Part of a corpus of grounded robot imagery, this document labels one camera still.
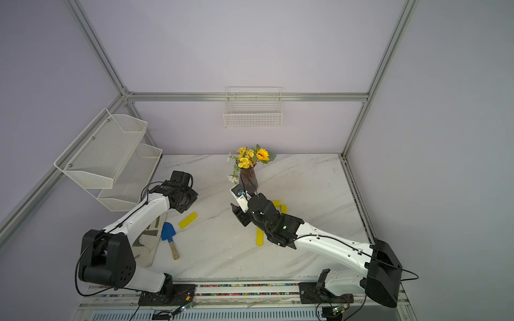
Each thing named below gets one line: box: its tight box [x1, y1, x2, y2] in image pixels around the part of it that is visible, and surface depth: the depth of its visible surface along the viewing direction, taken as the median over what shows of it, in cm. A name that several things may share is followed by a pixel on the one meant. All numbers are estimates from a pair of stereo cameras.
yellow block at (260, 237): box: [255, 227, 265, 247], surface depth 90 cm
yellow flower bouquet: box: [226, 143, 277, 185], surface depth 87 cm
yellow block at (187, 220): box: [178, 211, 199, 230], surface depth 95 cm
